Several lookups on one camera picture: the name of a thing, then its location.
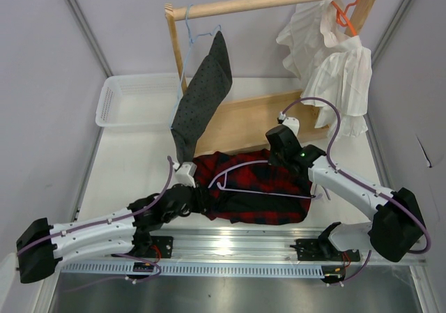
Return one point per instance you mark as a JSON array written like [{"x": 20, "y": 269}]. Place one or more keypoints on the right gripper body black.
[{"x": 275, "y": 159}]

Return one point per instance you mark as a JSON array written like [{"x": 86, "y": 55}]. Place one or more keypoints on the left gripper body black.
[{"x": 195, "y": 204}]

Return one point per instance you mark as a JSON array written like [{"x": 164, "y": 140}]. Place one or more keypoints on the purple hanger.
[{"x": 220, "y": 180}]

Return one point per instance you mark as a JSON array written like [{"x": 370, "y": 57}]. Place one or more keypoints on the red plaid skirt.
[{"x": 253, "y": 208}]

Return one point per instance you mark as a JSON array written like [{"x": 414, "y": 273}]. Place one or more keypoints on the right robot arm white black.
[{"x": 395, "y": 222}]

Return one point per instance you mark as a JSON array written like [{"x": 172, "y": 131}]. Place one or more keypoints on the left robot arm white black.
[{"x": 43, "y": 247}]

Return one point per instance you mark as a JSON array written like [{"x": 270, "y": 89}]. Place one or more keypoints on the light blue hanger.
[{"x": 191, "y": 41}]

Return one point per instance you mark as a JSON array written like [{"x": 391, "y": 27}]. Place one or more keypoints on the orange hanger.
[{"x": 342, "y": 18}]

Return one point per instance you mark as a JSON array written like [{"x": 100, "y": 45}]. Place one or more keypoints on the wooden clothes rack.
[{"x": 241, "y": 125}]

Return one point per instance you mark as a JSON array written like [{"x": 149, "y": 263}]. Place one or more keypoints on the white pleated garment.
[{"x": 334, "y": 69}]

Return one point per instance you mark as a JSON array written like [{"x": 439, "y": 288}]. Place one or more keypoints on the grey dotted garment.
[{"x": 206, "y": 91}]

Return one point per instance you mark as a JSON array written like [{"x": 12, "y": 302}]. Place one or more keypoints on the white plastic basket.
[{"x": 138, "y": 103}]

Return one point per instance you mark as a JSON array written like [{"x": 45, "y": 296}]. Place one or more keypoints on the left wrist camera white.
[{"x": 184, "y": 173}]

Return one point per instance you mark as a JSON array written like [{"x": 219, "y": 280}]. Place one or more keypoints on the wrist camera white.
[
  {"x": 290, "y": 122},
  {"x": 184, "y": 173}
]

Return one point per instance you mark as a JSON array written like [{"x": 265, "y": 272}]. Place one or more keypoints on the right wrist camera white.
[{"x": 290, "y": 122}]

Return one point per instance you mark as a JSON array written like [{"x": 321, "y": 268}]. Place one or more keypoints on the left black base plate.
[{"x": 153, "y": 247}]

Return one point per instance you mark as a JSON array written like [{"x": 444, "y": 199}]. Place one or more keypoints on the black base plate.
[
  {"x": 313, "y": 249},
  {"x": 153, "y": 247}
]

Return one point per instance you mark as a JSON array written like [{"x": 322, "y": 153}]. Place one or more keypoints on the aluminium mounting rail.
[{"x": 228, "y": 244}]

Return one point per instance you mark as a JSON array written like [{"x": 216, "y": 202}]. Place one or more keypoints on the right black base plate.
[{"x": 313, "y": 249}]

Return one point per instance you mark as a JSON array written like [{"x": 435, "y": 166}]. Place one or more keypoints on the white slotted cable duct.
[{"x": 169, "y": 268}]

